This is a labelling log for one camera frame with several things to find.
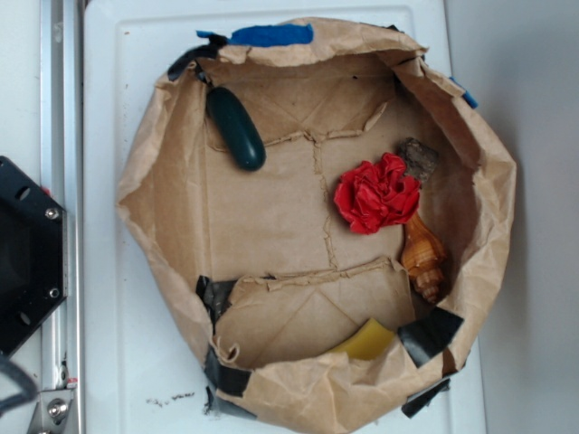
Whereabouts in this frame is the brown bark chunk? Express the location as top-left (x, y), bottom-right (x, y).
top-left (396, 137), bottom-right (440, 183)

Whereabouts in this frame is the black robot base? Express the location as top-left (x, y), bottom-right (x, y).
top-left (1, 156), bottom-right (65, 357)

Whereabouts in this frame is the dark green plastic pickle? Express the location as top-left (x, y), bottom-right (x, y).
top-left (206, 87), bottom-right (266, 172)

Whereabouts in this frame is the black tape bottom right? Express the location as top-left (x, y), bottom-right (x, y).
top-left (397, 307), bottom-right (464, 368)

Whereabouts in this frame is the black tape top left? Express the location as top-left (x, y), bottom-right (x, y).
top-left (166, 34), bottom-right (229, 84)

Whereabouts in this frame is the blue tape strip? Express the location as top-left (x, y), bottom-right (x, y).
top-left (196, 24), bottom-right (314, 48)

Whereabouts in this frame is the brown paper bag tray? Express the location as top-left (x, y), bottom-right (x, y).
top-left (118, 18), bottom-right (517, 433)

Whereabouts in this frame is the yellow sponge block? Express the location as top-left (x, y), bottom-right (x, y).
top-left (327, 318), bottom-right (394, 361)

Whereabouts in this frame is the black tape bottom left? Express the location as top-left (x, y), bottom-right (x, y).
top-left (204, 347), bottom-right (257, 420)

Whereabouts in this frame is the black cable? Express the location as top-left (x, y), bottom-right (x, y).
top-left (0, 356), bottom-right (38, 415)

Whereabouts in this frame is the aluminium frame rail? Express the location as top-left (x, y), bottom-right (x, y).
top-left (39, 1), bottom-right (87, 433)

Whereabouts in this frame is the orange conch seashell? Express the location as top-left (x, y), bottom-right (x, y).
top-left (401, 212), bottom-right (447, 305)

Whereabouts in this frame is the white plastic board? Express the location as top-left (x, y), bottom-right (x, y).
top-left (80, 0), bottom-right (489, 434)

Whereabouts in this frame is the blue tape piece right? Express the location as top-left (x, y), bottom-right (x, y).
top-left (449, 76), bottom-right (479, 109)

